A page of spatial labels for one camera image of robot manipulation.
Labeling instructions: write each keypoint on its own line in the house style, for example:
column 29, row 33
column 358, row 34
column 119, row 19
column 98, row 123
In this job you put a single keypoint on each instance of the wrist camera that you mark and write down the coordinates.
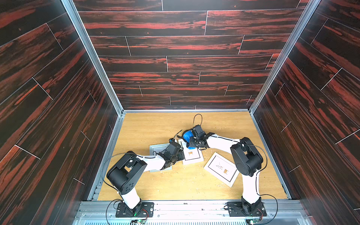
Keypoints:
column 197, row 131
column 173, row 148

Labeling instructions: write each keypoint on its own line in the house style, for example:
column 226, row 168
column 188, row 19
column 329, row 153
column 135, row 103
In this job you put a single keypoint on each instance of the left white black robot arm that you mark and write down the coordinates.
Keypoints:
column 125, row 174

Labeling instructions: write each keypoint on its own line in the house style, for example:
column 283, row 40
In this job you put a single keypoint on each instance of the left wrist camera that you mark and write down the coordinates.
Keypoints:
column 173, row 148

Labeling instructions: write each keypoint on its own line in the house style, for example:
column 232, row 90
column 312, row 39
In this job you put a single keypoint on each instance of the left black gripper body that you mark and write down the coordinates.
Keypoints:
column 176, row 158

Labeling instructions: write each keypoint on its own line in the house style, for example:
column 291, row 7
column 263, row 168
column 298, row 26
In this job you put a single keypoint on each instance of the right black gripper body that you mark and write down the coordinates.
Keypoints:
column 195, row 136

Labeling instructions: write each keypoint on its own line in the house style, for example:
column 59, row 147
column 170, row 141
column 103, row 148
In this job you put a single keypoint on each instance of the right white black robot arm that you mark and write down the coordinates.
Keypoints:
column 247, row 160

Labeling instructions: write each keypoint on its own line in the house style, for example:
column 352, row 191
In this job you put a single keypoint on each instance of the light blue picture frame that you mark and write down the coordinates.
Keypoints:
column 154, row 149

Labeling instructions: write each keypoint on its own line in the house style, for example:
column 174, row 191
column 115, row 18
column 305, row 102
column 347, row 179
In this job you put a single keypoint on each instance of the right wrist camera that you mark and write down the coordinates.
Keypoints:
column 197, row 131

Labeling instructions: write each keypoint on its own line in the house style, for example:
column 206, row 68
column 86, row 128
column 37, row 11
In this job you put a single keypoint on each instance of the aluminium front rail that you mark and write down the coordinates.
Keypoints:
column 193, row 212

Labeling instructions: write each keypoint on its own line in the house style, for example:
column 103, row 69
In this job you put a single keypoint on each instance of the white picture frame black border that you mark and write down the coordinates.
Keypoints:
column 191, row 156

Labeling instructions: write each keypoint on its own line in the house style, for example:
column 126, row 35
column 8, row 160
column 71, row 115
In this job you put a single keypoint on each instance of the cream white picture frame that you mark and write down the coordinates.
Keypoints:
column 222, row 169

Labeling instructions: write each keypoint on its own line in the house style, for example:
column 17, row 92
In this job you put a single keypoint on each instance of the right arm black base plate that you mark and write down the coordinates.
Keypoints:
column 245, row 209

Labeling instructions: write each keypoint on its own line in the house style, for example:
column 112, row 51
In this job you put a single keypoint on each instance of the blue microfiber cloth black trim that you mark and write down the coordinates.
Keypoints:
column 188, row 137

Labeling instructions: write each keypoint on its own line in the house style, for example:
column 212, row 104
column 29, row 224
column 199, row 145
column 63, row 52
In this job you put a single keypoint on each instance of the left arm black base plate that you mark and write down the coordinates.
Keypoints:
column 142, row 210

